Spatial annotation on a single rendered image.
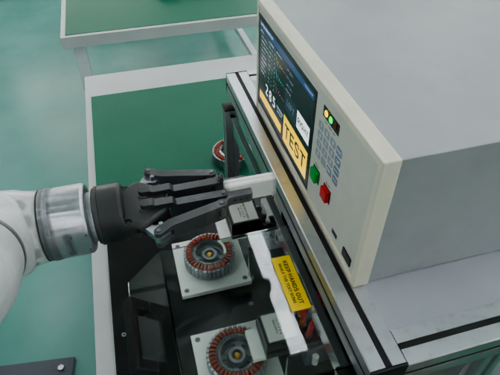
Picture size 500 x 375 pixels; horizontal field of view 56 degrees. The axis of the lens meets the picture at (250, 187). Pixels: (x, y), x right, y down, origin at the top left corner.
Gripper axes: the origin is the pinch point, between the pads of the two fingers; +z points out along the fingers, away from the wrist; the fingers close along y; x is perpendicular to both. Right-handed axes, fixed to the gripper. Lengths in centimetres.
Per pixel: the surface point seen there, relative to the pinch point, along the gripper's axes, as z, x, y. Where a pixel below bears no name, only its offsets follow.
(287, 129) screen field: 9.4, -0.6, -11.9
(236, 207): 3.2, -26.1, -22.0
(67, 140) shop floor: -55, -118, -188
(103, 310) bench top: -27, -43, -17
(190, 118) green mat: 3, -43, -81
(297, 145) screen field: 9.4, -0.4, -7.5
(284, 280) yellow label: 2.9, -11.6, 7.8
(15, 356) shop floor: -72, -118, -59
